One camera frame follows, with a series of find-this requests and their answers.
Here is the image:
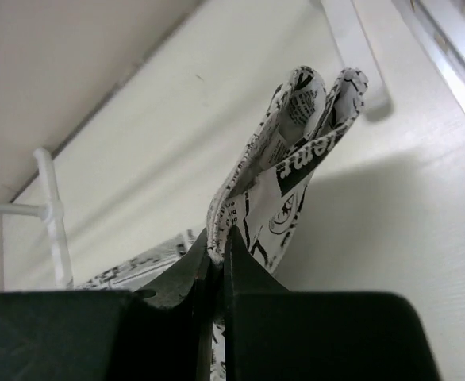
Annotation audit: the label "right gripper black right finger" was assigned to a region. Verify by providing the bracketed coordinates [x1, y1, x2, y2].
[224, 229, 440, 380]

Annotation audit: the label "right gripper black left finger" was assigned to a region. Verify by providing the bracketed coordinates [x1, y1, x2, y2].
[0, 233, 213, 380]

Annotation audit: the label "newspaper print trousers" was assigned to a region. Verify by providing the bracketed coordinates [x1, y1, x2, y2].
[84, 66, 368, 380]

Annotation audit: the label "white clothes rack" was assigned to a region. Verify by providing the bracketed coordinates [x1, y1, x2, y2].
[0, 1, 391, 289]

